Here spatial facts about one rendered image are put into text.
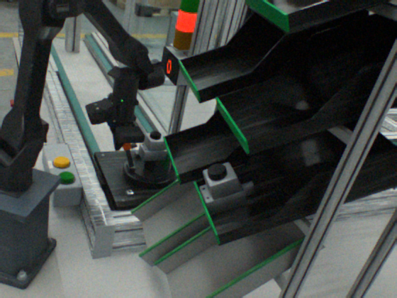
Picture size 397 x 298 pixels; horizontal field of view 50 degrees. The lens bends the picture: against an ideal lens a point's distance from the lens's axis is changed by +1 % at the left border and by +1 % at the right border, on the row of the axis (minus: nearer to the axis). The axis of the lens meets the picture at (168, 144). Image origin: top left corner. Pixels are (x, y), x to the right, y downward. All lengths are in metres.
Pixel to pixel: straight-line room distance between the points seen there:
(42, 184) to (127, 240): 0.25
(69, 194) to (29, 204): 0.24
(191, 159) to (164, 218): 0.18
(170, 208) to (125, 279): 0.20
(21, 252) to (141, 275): 0.27
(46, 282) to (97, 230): 0.15
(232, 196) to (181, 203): 0.26
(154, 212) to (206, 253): 0.18
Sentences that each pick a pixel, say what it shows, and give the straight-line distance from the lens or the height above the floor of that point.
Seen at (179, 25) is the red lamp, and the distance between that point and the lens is 1.19.
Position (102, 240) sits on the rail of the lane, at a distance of 1.01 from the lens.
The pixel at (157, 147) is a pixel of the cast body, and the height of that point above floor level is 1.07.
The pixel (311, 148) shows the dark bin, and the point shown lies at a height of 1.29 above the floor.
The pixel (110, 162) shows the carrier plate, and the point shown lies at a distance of 1.17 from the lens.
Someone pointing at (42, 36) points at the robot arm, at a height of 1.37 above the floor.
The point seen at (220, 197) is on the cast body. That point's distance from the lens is 0.67.
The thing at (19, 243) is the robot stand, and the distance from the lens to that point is 0.93.
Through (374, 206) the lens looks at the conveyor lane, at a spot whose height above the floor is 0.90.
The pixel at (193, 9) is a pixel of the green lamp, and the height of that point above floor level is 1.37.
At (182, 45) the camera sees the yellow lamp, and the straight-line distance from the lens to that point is 1.20.
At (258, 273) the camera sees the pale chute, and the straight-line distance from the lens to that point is 0.72.
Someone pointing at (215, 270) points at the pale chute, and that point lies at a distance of 0.80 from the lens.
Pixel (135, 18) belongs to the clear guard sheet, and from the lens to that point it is 1.68.
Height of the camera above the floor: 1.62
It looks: 30 degrees down
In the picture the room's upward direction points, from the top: 12 degrees clockwise
